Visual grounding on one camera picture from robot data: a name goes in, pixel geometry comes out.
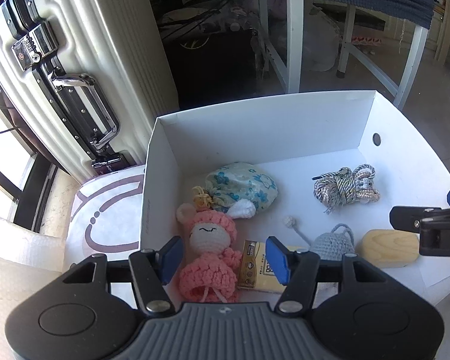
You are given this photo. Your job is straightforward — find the white foam sheet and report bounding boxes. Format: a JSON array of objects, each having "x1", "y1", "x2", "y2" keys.
[{"x1": 0, "y1": 210, "x2": 73, "y2": 360}]

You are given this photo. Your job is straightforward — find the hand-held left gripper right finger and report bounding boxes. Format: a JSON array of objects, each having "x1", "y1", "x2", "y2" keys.
[{"x1": 265, "y1": 235, "x2": 389, "y2": 315}]

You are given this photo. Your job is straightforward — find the silver cord bundle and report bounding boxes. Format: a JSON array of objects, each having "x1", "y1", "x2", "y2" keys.
[{"x1": 313, "y1": 163, "x2": 382, "y2": 215}]

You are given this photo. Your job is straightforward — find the black window frame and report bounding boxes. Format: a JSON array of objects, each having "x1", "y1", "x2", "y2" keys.
[{"x1": 0, "y1": 60, "x2": 59, "y2": 234}]

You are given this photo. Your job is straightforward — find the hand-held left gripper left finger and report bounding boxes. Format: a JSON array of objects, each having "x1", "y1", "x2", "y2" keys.
[{"x1": 62, "y1": 235, "x2": 185, "y2": 316}]

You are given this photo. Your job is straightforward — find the white table frame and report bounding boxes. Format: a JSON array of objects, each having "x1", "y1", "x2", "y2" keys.
[{"x1": 258, "y1": 0, "x2": 431, "y2": 110}]

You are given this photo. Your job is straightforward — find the yellow packet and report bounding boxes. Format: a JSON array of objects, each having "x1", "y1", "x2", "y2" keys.
[{"x1": 237, "y1": 239, "x2": 313, "y2": 294}]

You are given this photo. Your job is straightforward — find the grey crochet mouse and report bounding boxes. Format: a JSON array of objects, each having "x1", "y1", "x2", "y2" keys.
[{"x1": 283, "y1": 215, "x2": 356, "y2": 262}]

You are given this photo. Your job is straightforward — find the light wooden block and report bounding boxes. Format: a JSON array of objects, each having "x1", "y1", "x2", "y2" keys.
[{"x1": 360, "y1": 229, "x2": 421, "y2": 269}]

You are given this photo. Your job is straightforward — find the pink crochet doll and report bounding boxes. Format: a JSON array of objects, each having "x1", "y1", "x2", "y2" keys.
[{"x1": 176, "y1": 199, "x2": 258, "y2": 304}]

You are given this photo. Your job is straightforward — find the black case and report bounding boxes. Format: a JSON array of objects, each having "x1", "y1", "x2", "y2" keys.
[{"x1": 161, "y1": 28, "x2": 264, "y2": 111}]

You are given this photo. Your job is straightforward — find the white cardboard box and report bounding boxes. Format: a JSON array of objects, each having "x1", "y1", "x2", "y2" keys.
[{"x1": 138, "y1": 89, "x2": 450, "y2": 305}]

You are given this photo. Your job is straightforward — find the cream ribbed suitcase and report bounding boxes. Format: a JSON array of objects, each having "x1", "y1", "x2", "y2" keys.
[{"x1": 0, "y1": 0, "x2": 181, "y2": 182}]

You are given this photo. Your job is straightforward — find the floral fabric pouch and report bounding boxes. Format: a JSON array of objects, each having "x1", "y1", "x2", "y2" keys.
[{"x1": 193, "y1": 162, "x2": 278, "y2": 213}]

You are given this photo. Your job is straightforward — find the row of small bottles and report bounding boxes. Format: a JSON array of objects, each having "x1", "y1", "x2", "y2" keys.
[{"x1": 350, "y1": 34, "x2": 384, "y2": 46}]

